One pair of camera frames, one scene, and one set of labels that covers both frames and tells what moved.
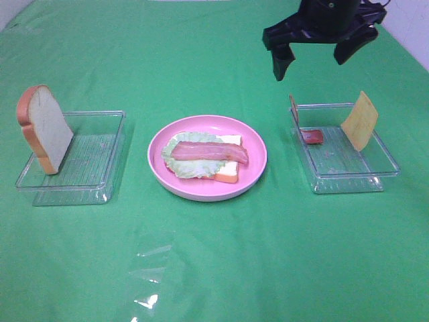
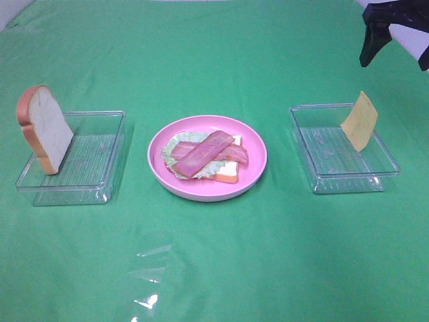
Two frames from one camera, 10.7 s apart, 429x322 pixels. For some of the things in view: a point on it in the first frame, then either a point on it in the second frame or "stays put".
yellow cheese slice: x=360 y=123 stays put
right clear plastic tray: x=334 y=165 stays put
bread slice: x=45 y=127 stays put
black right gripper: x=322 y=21 -> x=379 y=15
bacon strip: x=310 y=137 -> x=234 y=152
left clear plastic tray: x=84 y=176 stays put
